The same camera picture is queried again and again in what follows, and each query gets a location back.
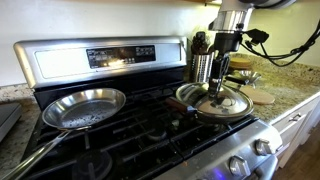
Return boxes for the white cabinet drawer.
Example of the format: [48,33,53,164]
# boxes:
[274,97,320,168]

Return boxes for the dark pan with wooden handle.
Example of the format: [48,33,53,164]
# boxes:
[165,97,253,125]

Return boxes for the metal drawer handle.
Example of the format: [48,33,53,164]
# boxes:
[289,113,302,122]

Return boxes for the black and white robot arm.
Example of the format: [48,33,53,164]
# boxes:
[208,0,296,97]

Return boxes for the grey appliance at left edge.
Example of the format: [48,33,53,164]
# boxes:
[0,103,22,142]

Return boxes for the stainless steel gas stove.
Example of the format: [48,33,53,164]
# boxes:
[14,36,282,180]

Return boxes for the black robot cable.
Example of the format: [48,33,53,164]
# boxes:
[240,19,320,68]

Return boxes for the left stove knob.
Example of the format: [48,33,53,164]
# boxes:
[229,155,251,176]

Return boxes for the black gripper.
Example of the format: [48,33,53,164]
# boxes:
[208,32,242,97]

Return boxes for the steel lid with wooden knob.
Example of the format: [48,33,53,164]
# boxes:
[176,82,253,118]

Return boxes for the perforated steel utensil holder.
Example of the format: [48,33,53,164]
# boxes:
[190,54,212,82]

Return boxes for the round wooden trivet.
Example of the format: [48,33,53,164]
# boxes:
[240,86,275,105]

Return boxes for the right stove knob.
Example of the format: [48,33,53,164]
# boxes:
[255,139,272,156]

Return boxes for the stacked cork coasters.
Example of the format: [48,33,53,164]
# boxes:
[230,57,251,69]

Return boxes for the empty steel frying pan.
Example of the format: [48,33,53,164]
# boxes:
[1,88,126,180]

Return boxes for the stove knob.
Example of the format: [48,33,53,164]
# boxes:
[255,139,272,156]
[229,155,251,176]

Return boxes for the kitchen utensils bundle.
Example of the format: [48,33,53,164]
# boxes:
[191,31,211,55]

